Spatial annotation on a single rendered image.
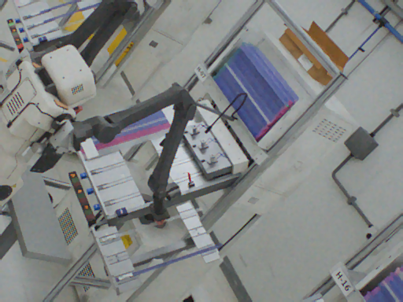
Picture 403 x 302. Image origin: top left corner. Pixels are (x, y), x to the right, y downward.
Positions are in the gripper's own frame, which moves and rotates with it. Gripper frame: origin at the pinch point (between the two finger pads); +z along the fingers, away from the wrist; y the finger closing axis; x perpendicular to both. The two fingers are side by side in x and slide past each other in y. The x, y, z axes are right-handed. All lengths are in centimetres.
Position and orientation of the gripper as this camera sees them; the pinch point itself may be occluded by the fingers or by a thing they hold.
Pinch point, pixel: (160, 222)
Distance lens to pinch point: 309.8
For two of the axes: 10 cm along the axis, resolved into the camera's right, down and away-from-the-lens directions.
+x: -9.3, 2.8, -2.2
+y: -3.6, -6.9, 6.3
